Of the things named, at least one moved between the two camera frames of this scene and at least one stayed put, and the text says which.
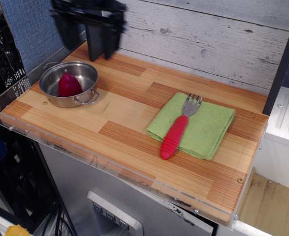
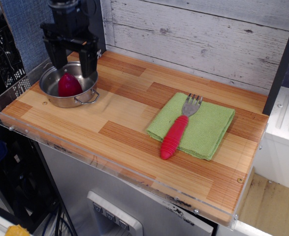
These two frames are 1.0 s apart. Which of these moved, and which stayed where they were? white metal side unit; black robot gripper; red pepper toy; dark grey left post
Moved: black robot gripper
Stayed: white metal side unit; red pepper toy; dark grey left post
